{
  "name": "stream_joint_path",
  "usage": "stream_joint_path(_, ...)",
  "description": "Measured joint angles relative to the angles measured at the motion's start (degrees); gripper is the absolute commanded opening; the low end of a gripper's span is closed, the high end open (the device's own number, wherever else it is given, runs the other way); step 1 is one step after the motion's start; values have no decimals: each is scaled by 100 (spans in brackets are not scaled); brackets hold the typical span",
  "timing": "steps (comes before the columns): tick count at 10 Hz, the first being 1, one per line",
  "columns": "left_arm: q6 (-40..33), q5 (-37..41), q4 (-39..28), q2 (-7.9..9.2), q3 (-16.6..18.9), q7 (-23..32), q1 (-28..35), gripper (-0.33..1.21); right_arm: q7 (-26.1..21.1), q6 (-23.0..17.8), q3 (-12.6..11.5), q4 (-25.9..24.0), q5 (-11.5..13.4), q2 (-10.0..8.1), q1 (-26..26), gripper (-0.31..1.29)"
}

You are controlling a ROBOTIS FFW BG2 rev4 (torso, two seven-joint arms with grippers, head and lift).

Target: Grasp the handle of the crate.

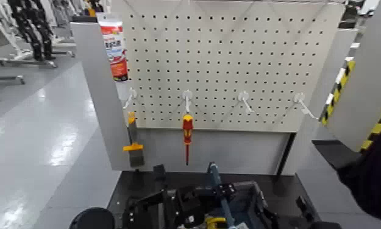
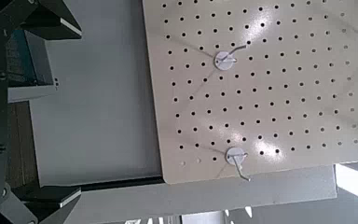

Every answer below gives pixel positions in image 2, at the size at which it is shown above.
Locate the white pegboard hook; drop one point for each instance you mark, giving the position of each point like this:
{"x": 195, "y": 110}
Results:
{"x": 235, "y": 155}
{"x": 224, "y": 59}

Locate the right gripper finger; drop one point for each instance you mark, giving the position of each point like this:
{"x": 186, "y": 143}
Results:
{"x": 52, "y": 202}
{"x": 54, "y": 21}

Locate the beige perforated pegboard panel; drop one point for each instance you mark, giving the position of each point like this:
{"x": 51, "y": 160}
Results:
{"x": 261, "y": 93}

